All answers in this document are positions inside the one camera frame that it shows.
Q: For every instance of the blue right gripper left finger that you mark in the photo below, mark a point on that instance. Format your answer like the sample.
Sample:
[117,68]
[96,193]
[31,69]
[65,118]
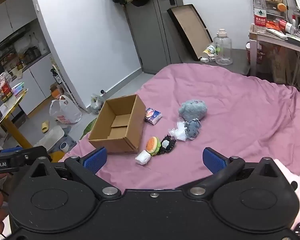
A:
[94,160]

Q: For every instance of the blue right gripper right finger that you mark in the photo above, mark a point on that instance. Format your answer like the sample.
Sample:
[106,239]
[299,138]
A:
[213,160]

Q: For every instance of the blue denim soft toy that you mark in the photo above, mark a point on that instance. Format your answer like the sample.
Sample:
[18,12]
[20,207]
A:
[192,128]

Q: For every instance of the clear plastic bag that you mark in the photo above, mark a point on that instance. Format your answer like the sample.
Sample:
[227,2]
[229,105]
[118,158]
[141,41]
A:
[179,132]

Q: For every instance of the black white soft toy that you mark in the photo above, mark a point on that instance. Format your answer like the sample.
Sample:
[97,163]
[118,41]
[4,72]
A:
[167,145]

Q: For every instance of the white soft bundle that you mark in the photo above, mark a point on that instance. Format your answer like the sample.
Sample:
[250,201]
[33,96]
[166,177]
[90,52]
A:
[143,158]

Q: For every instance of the grey fluffy plush toy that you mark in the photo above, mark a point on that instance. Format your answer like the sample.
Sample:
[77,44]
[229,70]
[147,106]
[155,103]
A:
[193,109]

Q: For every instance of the burger plush toy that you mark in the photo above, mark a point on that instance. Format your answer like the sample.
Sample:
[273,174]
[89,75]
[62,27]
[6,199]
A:
[153,146]

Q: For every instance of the blue tissue pack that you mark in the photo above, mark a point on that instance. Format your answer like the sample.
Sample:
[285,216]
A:
[152,116]

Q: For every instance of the tape roll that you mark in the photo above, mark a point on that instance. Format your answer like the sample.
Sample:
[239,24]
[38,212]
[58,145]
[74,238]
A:
[64,147]

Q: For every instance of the cartoon floor mat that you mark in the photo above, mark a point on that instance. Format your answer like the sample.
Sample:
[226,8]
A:
[88,128]

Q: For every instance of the brown cardboard box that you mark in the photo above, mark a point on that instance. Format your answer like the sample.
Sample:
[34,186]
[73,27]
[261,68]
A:
[119,125]

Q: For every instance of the round yellow edged table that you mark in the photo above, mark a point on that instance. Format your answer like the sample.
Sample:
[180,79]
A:
[10,126]

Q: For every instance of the yellow slipper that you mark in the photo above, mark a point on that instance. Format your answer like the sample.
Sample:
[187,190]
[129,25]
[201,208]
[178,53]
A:
[45,126]

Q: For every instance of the pink bed sheet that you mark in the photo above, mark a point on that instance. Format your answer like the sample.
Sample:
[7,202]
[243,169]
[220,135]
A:
[246,116]

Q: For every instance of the small clear trash bag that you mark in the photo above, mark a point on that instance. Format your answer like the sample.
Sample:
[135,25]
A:
[96,104]

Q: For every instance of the white plastic shopping bag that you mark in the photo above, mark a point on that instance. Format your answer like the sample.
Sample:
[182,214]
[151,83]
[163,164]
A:
[65,111]

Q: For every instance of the snack bag on table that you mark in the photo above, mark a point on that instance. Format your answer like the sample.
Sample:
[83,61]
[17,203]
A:
[5,89]

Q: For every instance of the white supplement jar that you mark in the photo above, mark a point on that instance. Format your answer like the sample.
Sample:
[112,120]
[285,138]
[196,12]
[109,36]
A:
[210,50]

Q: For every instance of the large clear plastic jug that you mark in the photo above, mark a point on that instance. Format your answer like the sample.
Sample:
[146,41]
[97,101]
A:
[223,48]

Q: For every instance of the flat cardboard tray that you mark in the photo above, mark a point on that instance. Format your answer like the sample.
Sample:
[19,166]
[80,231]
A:
[191,28]

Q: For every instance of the grey door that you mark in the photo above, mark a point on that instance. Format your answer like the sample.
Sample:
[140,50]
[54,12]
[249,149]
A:
[154,35]

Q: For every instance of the lying red label bottle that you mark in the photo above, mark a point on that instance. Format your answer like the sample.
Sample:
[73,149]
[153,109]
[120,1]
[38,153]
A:
[287,27]

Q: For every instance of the red label water bottle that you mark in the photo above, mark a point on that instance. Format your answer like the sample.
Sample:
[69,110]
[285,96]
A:
[260,16]

